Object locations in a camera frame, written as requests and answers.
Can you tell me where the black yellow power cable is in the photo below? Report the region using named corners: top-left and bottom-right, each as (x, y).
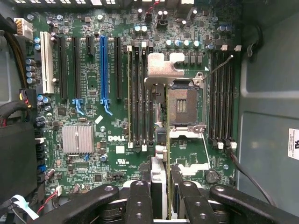
top-left (0, 13), bottom-right (34, 89)

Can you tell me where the black shroud box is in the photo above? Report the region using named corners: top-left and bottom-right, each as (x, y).
top-left (0, 121), bottom-right (38, 199)

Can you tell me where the round coin cell battery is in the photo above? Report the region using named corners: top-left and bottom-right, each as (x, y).
top-left (205, 168), bottom-right (222, 184)

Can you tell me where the green motherboard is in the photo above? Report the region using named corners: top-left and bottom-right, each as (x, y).
top-left (23, 7), bottom-right (242, 201)

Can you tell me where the black sleeved power cable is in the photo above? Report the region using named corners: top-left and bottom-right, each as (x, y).
top-left (0, 88), bottom-right (38, 128)

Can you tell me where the open PC case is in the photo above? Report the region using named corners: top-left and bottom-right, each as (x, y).
top-left (0, 0), bottom-right (299, 224)

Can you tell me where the black expansion slot blue latch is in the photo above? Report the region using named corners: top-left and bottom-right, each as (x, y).
top-left (71, 36), bottom-right (85, 115)

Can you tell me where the RAM slot with white clips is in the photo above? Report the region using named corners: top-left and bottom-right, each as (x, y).
top-left (141, 41), bottom-right (148, 152)
top-left (230, 45), bottom-right (242, 150)
top-left (126, 45), bottom-right (134, 150)
top-left (217, 44), bottom-right (228, 150)

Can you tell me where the silver chipset heat sink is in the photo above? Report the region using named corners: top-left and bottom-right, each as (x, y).
top-left (62, 125), bottom-right (94, 156)

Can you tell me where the CPU socket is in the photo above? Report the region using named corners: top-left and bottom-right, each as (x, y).
top-left (168, 79), bottom-right (207, 138)

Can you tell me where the thin locking lever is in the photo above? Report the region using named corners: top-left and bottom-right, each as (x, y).
top-left (200, 134), bottom-right (210, 165)
top-left (202, 55), bottom-right (234, 82)

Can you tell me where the short black expansion slot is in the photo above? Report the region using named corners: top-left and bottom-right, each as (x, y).
top-left (85, 36), bottom-right (94, 56)

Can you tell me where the metal socket cover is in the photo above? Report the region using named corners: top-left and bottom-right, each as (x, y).
top-left (169, 129), bottom-right (211, 175)

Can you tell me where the blue disk wire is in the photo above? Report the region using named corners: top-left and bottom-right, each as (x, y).
top-left (9, 194), bottom-right (40, 220)

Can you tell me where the white expansion slot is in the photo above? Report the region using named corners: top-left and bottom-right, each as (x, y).
top-left (40, 31), bottom-right (55, 94)

